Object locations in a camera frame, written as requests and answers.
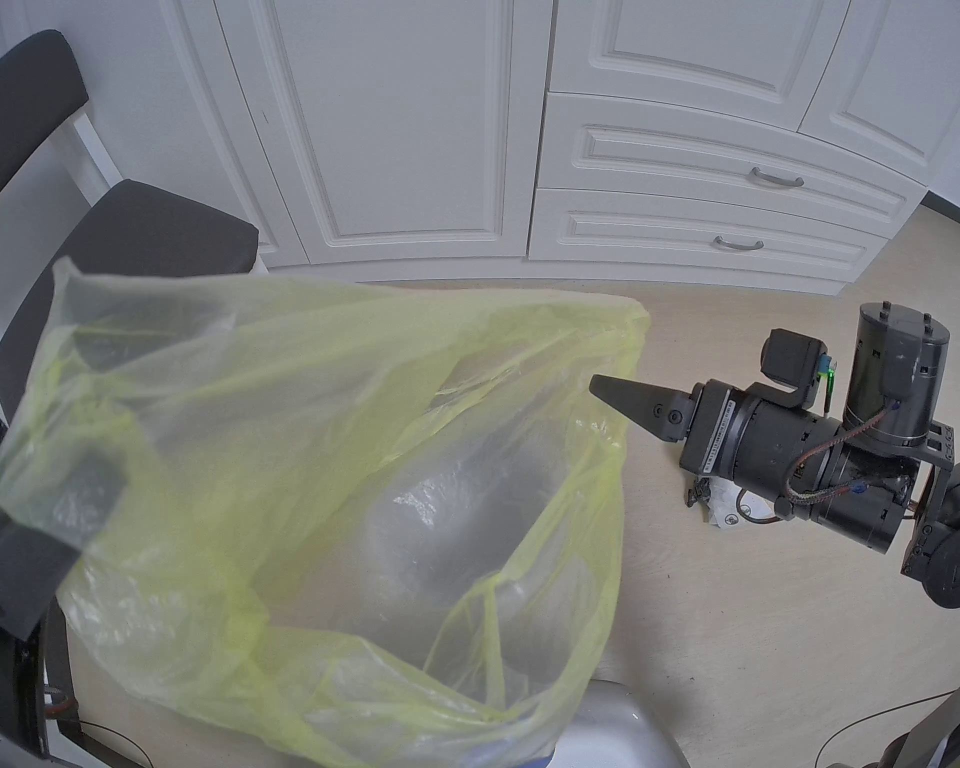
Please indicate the crumpled white paper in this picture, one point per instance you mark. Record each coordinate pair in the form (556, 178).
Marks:
(724, 508)

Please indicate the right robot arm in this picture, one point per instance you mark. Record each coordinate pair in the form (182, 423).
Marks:
(896, 375)

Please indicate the yellow-green plastic bag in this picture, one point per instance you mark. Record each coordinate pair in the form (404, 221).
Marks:
(300, 375)

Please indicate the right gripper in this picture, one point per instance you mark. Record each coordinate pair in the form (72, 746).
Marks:
(757, 442)

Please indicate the white wardrobe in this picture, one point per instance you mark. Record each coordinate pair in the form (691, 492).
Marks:
(412, 112)

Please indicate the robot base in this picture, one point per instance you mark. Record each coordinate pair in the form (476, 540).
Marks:
(637, 727)

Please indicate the white chair grey cushions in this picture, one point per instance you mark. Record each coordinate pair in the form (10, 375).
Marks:
(150, 225)

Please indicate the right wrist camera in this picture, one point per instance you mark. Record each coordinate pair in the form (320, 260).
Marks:
(787, 356)

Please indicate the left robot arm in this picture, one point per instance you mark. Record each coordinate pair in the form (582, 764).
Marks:
(30, 577)

